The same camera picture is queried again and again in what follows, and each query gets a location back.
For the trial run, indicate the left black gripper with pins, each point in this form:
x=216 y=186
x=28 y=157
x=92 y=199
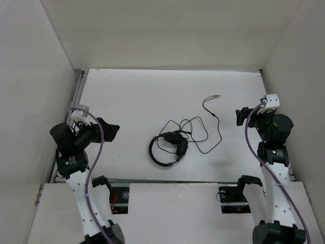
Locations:
x=109 y=129

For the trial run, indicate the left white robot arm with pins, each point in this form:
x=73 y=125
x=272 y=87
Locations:
x=92 y=195

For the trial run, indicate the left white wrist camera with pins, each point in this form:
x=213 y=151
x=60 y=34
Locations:
x=80 y=114

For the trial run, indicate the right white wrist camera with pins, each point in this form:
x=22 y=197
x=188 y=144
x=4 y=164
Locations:
x=270 y=101

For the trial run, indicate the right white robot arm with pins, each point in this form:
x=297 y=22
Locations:
x=276 y=216

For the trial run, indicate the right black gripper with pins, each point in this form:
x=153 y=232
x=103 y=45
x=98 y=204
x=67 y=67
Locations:
x=241 y=115

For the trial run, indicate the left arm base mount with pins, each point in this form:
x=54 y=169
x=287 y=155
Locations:
x=119 y=197

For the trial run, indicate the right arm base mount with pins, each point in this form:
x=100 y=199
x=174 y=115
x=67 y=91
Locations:
x=231 y=201

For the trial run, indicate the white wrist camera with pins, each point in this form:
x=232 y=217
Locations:
x=80 y=114
x=270 y=101

